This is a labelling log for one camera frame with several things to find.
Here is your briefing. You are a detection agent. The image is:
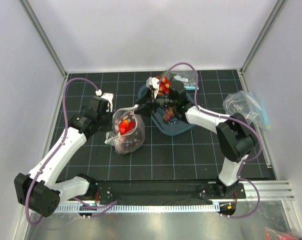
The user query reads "dark red grape bunch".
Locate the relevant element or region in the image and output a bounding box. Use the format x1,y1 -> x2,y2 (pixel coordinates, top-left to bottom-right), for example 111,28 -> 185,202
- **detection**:
115,132 -> 145,155

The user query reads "flat zip bag blue zipper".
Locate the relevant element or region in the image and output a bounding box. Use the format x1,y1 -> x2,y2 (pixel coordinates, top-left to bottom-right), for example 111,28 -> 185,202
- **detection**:
171,70 -> 199,91

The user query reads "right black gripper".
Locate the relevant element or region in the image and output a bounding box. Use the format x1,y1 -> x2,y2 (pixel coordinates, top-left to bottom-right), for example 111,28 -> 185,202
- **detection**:
134,88 -> 176,118

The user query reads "perforated metal rail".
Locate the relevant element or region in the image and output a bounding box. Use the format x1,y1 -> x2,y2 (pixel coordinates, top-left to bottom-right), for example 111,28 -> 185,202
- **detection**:
54,202 -> 220,214

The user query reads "clear dotted zip bag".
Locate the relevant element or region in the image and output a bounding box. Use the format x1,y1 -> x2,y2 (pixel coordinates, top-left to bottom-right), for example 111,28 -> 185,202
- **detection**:
105,104 -> 145,155

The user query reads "red tomato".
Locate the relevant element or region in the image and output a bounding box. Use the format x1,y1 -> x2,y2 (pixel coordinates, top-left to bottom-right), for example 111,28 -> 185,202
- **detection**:
119,119 -> 135,135

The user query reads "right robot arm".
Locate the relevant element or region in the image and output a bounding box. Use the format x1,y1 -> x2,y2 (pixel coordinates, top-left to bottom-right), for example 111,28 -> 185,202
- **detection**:
135,82 -> 258,198

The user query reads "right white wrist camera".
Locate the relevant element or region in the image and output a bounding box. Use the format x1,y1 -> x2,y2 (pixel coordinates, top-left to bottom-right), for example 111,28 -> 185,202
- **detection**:
146,77 -> 160,99

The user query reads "blue plastic basket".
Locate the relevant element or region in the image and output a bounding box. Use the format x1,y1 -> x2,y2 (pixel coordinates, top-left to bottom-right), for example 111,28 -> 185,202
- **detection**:
138,82 -> 194,136

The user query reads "red cherry bunch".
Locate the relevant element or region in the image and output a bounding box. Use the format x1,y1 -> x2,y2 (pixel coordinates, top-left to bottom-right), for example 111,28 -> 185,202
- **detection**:
158,77 -> 170,95

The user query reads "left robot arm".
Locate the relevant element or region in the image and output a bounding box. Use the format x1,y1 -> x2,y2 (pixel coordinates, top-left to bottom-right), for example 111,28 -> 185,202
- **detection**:
14,93 -> 114,218

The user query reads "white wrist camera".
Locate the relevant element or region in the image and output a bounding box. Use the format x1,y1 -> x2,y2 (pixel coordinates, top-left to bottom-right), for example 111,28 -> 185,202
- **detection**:
95,90 -> 114,113
146,77 -> 160,99

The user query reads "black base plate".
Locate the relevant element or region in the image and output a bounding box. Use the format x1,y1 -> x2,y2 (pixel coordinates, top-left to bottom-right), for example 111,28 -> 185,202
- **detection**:
68,178 -> 246,206

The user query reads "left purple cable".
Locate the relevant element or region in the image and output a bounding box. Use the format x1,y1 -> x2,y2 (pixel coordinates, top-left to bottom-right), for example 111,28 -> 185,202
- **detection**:
25,77 -> 118,226

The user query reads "light pink grape bunch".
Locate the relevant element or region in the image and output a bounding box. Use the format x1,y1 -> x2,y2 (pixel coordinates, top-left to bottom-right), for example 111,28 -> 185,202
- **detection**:
163,107 -> 174,122

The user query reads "red packaged item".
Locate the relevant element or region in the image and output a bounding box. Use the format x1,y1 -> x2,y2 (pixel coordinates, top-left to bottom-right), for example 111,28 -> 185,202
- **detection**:
264,227 -> 302,240

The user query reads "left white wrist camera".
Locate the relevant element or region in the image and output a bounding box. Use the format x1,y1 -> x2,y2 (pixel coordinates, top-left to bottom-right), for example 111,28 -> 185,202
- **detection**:
95,90 -> 114,113

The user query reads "crumpled clear zip bag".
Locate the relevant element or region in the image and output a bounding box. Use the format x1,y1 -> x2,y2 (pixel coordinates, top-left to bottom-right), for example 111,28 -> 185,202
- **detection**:
222,90 -> 270,130

